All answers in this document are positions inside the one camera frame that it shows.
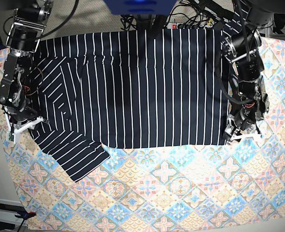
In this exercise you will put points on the blue orange clamp lower left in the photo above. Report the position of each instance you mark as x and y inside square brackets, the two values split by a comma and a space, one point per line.
[25, 215]

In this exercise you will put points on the black mount post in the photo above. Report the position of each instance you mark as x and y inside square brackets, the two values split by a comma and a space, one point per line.
[157, 21]

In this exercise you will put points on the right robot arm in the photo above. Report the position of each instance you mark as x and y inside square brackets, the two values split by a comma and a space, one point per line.
[28, 24]

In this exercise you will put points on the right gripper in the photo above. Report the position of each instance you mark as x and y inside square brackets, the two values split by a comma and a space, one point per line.
[18, 122]

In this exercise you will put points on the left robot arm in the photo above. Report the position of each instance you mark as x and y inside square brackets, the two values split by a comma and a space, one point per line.
[249, 100]

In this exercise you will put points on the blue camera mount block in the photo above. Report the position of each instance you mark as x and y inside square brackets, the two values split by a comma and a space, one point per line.
[149, 7]

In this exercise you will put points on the patterned tile tablecloth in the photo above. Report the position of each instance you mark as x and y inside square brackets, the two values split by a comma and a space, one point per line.
[178, 189]

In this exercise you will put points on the white power strip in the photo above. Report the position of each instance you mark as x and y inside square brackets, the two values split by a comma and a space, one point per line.
[174, 25]

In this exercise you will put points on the navy white striped T-shirt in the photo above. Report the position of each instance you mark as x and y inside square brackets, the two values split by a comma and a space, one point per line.
[125, 90]

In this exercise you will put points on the white box lower left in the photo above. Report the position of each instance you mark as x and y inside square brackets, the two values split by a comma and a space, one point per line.
[8, 210]

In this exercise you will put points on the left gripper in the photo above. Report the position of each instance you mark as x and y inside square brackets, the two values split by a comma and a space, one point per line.
[241, 119]

